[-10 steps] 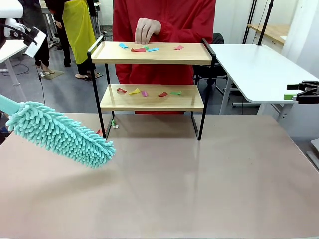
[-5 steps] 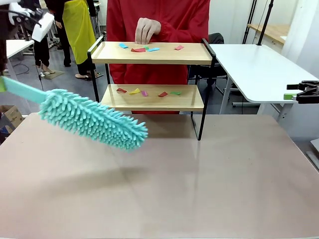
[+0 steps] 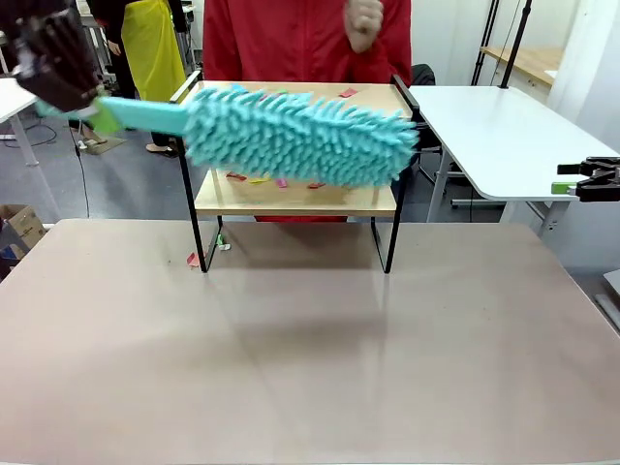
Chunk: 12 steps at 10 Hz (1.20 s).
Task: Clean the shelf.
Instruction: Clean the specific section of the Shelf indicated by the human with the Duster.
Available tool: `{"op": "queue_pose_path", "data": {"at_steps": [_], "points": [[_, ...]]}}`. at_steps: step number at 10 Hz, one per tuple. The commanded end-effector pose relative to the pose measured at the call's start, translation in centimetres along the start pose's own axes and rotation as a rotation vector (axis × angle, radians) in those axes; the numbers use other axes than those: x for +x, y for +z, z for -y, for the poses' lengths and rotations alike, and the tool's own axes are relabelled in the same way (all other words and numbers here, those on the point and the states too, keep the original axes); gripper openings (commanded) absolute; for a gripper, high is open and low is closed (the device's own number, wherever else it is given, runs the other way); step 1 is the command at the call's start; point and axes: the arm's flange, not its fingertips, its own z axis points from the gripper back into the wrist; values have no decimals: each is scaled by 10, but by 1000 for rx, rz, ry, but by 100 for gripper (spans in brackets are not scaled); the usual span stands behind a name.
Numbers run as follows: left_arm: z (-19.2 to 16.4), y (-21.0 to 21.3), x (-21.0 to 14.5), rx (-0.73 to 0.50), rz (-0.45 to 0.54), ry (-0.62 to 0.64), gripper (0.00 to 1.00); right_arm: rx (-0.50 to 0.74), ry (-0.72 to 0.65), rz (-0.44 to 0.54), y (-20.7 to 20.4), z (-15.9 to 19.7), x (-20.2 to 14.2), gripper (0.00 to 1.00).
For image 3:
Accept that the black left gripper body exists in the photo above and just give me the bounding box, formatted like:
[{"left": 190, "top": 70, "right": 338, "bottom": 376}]
[{"left": 12, "top": 9, "right": 106, "bottom": 113}]

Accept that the teal microfibre duster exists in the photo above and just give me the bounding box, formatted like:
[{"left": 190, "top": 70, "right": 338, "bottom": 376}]
[{"left": 34, "top": 84, "right": 421, "bottom": 191}]

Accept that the person's left hand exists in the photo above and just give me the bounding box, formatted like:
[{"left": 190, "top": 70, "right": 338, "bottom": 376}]
[{"left": 342, "top": 0, "right": 385, "bottom": 54}]

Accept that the small white table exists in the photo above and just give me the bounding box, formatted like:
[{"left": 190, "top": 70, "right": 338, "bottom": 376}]
[{"left": 0, "top": 77, "right": 54, "bottom": 169}]

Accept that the person in yellow apron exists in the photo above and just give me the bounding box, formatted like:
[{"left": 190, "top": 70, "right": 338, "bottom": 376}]
[{"left": 86, "top": 0, "right": 190, "bottom": 159}]

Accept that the large white table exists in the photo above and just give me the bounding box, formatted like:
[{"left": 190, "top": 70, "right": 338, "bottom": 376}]
[{"left": 409, "top": 84, "right": 620, "bottom": 238}]

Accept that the wooden desk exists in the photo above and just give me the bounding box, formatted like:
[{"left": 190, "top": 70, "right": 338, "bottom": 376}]
[{"left": 479, "top": 46, "right": 566, "bottom": 98}]

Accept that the cardboard box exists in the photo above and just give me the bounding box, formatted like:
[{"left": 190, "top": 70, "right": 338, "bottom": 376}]
[{"left": 0, "top": 202, "right": 47, "bottom": 272}]

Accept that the black light stand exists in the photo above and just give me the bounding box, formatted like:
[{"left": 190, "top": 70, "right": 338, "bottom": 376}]
[
  {"left": 472, "top": 0, "right": 501, "bottom": 87},
  {"left": 501, "top": 0, "right": 534, "bottom": 89}
]

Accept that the person in red jacket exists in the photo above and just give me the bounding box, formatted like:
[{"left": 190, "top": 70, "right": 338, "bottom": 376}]
[{"left": 201, "top": 0, "right": 413, "bottom": 224}]

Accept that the black office chair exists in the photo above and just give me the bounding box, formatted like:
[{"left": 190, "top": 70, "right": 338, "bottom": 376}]
[{"left": 409, "top": 63, "right": 459, "bottom": 195}]

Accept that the black hanging cable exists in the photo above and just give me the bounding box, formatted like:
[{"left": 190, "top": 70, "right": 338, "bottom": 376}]
[{"left": 67, "top": 120, "right": 92, "bottom": 219}]

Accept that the wooden shelf with black frame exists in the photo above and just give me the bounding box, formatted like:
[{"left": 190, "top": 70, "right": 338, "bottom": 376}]
[{"left": 169, "top": 72, "right": 421, "bottom": 275}]

